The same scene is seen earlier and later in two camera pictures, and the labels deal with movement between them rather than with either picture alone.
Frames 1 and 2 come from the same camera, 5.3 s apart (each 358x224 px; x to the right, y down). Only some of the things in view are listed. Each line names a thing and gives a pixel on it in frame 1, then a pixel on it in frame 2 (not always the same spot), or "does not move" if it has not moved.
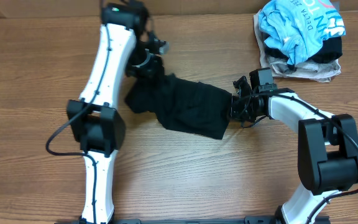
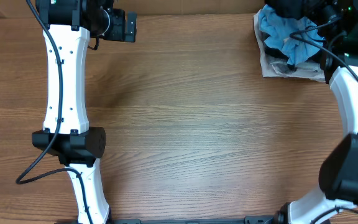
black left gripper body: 141,64 to 115,31
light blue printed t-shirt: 297,27 does not move
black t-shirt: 184,106 to 295,9
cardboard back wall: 77,7 does not move
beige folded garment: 278,67 does not move
